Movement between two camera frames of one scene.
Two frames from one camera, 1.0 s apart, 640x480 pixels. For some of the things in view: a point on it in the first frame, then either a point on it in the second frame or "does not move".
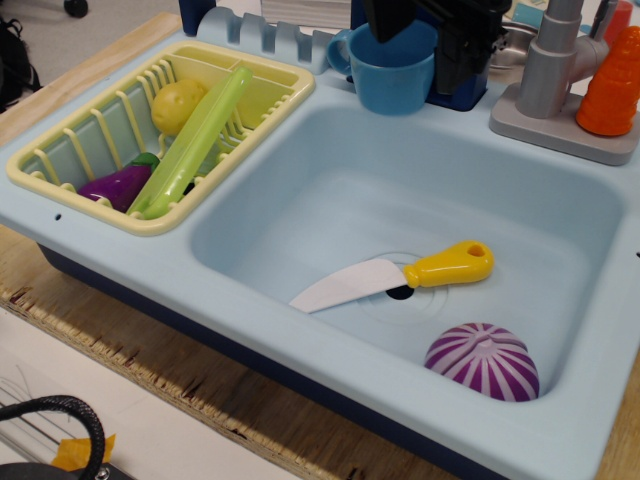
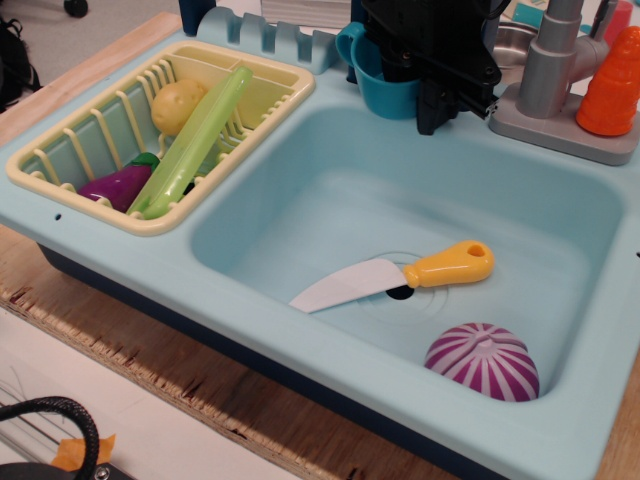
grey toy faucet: x=541 y=112 does not move
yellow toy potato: x=173 y=102 does not move
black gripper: x=469 y=33 → x=446 y=42
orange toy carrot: x=613 y=99 does not move
